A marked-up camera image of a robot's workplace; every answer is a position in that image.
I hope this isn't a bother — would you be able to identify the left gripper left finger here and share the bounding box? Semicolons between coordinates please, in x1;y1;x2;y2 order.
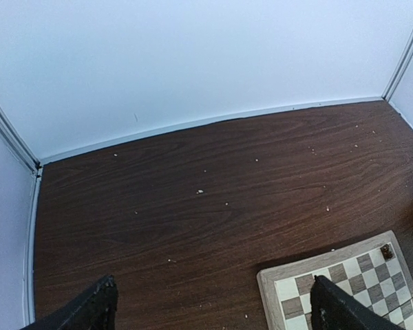
25;275;118;330

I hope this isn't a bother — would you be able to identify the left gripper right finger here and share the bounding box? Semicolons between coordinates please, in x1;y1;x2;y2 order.
310;276;399;330

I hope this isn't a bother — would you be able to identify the wooden chess board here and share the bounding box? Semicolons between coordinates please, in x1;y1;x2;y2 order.
257;230;413;329

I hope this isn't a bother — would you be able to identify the left aluminium frame post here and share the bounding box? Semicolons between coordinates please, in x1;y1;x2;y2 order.
0;84;44;179

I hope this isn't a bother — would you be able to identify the aluminium frame post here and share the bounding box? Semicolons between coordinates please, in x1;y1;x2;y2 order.
0;84;44;179
381;28;413;102

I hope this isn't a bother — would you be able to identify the right aluminium frame post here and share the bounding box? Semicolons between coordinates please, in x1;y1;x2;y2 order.
381;28;413;102

